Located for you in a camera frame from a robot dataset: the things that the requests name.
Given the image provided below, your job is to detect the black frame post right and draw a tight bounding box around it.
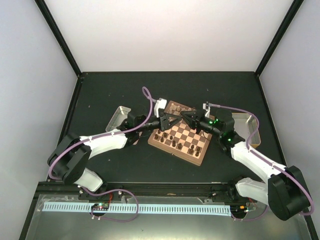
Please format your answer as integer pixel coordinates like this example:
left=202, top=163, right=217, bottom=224
left=255, top=0, right=304, bottom=77

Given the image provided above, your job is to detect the white chess pieces row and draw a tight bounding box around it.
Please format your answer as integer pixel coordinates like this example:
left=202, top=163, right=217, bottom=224
left=168, top=103, right=194, bottom=115

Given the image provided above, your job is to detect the black frame post left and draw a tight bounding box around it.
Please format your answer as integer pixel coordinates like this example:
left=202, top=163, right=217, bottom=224
left=34, top=0, right=82, bottom=77

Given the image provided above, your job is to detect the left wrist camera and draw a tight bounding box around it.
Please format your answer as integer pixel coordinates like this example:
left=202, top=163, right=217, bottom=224
left=153, top=98, right=167, bottom=118

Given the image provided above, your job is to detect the yellow metal tray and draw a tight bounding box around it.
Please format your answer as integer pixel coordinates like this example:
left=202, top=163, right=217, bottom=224
left=232, top=112, right=261, bottom=148

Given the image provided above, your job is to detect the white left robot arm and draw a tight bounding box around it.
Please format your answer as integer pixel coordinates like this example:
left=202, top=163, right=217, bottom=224
left=47, top=112, right=182, bottom=200

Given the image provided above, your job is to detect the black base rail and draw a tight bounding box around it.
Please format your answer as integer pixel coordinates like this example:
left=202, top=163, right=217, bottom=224
left=35, top=181, right=249, bottom=203

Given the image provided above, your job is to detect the wooden chess board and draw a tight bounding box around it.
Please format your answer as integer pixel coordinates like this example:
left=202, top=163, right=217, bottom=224
left=147, top=100, right=213, bottom=167

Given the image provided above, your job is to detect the light blue slotted cable duct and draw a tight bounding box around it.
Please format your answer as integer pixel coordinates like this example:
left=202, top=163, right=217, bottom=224
left=42, top=202, right=231, bottom=217

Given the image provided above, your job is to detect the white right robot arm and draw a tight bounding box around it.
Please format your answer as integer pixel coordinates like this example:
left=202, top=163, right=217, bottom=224
left=180, top=109, right=315, bottom=221

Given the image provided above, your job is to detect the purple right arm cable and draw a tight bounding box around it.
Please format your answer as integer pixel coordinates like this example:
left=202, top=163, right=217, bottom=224
left=211, top=102, right=315, bottom=222

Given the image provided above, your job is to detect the pink metal tray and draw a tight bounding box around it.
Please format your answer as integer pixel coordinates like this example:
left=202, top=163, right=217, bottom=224
left=105, top=105, right=132, bottom=132

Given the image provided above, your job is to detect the black frame post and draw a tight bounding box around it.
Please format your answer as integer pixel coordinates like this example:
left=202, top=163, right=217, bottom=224
left=255, top=0, right=304, bottom=77
left=34, top=0, right=82, bottom=77

